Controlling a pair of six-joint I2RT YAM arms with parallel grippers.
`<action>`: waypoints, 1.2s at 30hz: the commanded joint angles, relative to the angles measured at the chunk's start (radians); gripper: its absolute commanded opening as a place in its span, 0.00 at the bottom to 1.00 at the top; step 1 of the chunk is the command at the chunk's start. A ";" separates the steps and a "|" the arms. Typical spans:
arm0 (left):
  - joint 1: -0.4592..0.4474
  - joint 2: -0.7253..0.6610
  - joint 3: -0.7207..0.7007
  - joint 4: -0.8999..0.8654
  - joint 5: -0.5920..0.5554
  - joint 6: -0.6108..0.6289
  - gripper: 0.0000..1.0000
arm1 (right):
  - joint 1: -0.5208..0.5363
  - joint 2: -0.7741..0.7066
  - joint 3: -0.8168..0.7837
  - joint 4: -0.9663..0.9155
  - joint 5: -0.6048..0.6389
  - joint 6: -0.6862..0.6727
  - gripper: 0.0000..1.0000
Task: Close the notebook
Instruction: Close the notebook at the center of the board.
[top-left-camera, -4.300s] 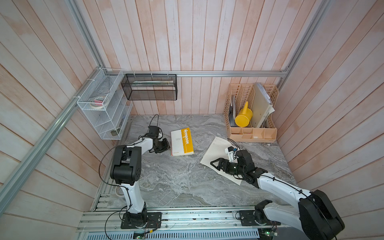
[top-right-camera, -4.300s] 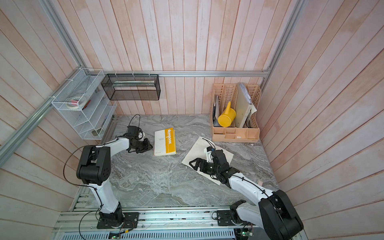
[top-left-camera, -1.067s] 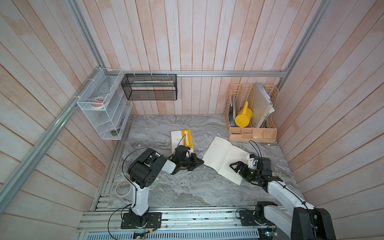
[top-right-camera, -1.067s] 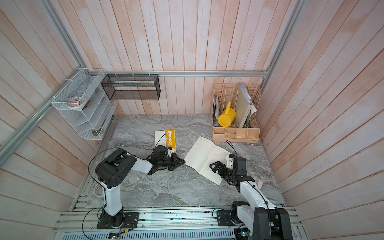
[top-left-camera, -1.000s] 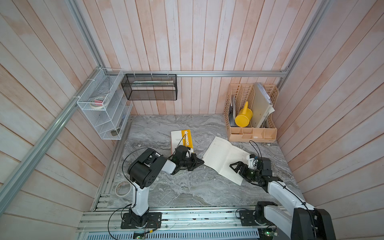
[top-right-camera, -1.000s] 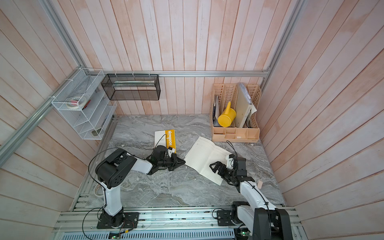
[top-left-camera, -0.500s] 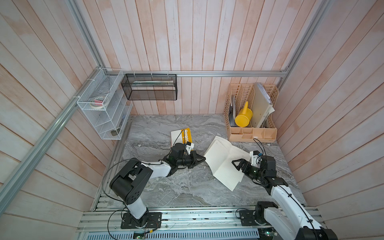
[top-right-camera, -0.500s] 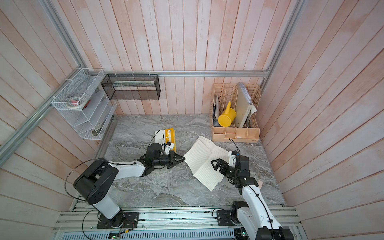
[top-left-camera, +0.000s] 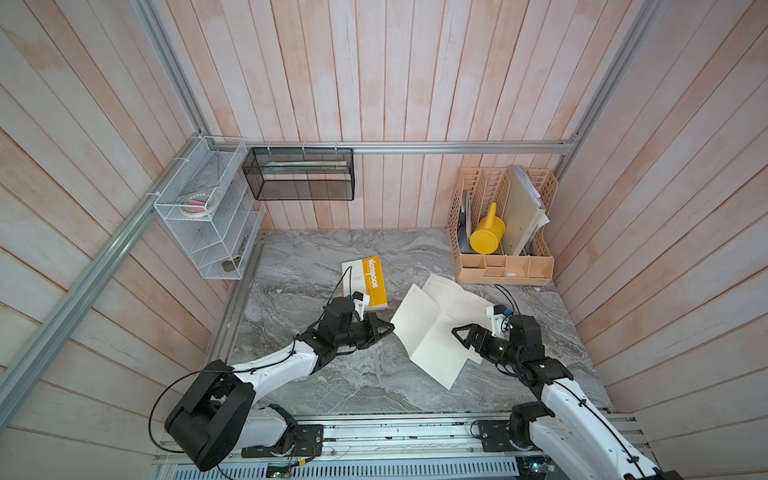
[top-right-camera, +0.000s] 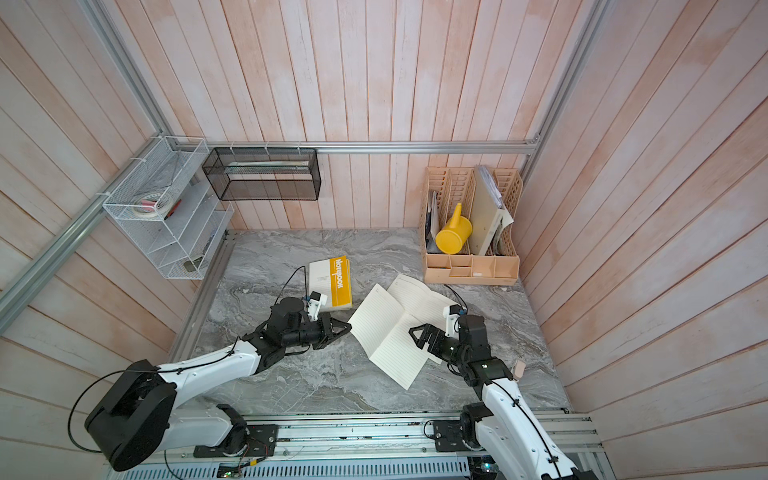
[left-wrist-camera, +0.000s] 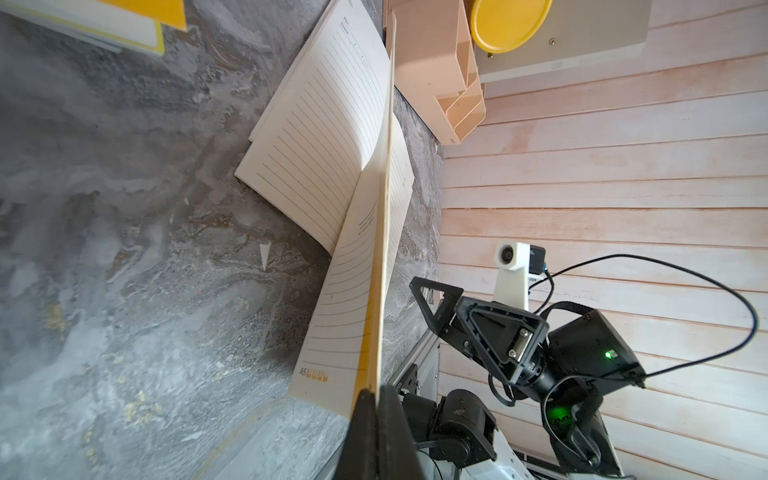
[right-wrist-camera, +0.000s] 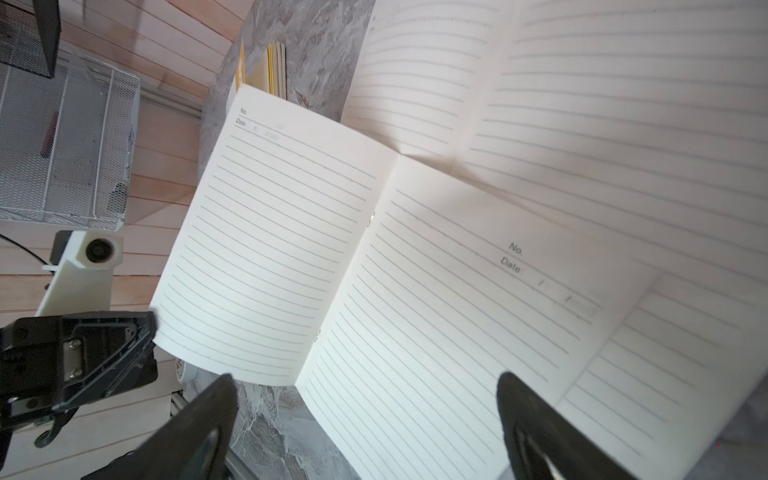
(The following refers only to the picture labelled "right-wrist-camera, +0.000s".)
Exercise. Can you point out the white orange Notebook notebook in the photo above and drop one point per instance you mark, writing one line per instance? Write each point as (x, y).
(391, 295)
(269, 74)

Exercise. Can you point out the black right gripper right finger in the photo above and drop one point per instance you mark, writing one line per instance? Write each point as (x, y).
(540, 442)

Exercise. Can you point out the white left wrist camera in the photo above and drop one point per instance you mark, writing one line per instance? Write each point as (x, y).
(82, 263)

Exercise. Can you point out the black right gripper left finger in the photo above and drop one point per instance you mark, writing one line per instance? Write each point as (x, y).
(192, 445)

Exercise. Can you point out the black mesh wall basket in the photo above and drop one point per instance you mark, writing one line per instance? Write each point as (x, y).
(30, 34)

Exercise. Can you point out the white tape roll on table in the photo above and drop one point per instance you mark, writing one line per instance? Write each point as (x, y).
(185, 372)

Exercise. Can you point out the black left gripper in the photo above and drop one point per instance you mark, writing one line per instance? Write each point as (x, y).
(105, 354)

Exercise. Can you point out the white wire mesh shelf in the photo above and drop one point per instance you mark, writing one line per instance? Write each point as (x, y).
(67, 144)

